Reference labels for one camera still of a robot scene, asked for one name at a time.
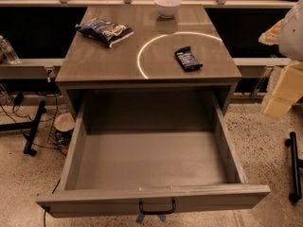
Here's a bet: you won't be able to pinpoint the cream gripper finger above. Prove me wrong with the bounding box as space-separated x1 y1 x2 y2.
263 62 303 119
258 20 283 45

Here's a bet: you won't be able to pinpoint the dark blue rxbar wrapper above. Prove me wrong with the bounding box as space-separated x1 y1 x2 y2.
174 46 203 72

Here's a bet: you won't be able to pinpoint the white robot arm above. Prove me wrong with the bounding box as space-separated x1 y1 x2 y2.
258 0 303 118

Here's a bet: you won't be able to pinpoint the open grey top drawer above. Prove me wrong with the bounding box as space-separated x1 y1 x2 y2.
37 90 270 218

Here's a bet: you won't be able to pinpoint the black stand leg right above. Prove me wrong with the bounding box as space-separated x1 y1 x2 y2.
285 131 303 203

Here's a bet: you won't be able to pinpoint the black stand leg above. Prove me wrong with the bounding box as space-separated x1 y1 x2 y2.
24 100 46 156
285 131 303 203

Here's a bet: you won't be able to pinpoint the white ceramic bowl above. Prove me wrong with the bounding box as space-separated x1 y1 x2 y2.
154 0 182 18

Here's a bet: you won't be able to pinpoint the grey wooden cabinet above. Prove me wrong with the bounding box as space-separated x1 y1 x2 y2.
56 4 241 114

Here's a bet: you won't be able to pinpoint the blue chip bag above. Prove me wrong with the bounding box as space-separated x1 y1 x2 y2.
76 18 134 48

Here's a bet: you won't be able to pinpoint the blue tape strips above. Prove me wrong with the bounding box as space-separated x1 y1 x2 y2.
135 214 166 224

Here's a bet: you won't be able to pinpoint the black stand leg left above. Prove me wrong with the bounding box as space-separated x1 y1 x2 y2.
24 100 46 156

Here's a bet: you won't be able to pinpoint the clear plastic water bottle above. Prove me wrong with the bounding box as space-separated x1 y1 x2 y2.
0 35 21 64

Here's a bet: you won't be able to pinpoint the black drawer handle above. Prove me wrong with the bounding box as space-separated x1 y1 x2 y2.
139 200 176 215

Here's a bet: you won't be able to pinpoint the black floor cable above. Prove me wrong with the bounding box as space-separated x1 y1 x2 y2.
0 92 64 151

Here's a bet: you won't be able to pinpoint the paper cup in wire basket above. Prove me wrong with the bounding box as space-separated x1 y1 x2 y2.
54 113 75 146

